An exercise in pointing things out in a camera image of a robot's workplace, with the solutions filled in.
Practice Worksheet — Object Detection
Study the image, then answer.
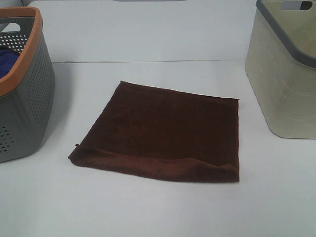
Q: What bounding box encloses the brown towel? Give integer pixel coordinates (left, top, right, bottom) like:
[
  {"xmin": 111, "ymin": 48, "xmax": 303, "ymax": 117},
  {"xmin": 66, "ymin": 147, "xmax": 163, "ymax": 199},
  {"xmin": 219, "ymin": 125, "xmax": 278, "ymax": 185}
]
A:
[{"xmin": 69, "ymin": 81, "xmax": 239, "ymax": 183}]

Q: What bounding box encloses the blue towel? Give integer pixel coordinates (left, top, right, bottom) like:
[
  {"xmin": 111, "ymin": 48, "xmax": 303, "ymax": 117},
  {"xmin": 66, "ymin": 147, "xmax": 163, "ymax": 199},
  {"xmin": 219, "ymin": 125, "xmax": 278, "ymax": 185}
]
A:
[{"xmin": 0, "ymin": 50, "xmax": 19, "ymax": 78}]

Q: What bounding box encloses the grey basket with orange rim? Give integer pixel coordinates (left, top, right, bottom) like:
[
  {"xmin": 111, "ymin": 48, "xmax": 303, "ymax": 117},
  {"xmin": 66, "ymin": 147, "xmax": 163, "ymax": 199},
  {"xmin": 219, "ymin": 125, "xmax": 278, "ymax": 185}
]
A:
[{"xmin": 0, "ymin": 6, "xmax": 55, "ymax": 162}]

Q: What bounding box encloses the beige basket with grey rim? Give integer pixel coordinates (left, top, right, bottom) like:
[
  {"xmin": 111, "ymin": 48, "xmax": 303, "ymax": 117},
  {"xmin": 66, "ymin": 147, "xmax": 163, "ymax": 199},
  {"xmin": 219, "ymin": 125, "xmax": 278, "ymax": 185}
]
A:
[{"xmin": 245, "ymin": 0, "xmax": 316, "ymax": 139}]

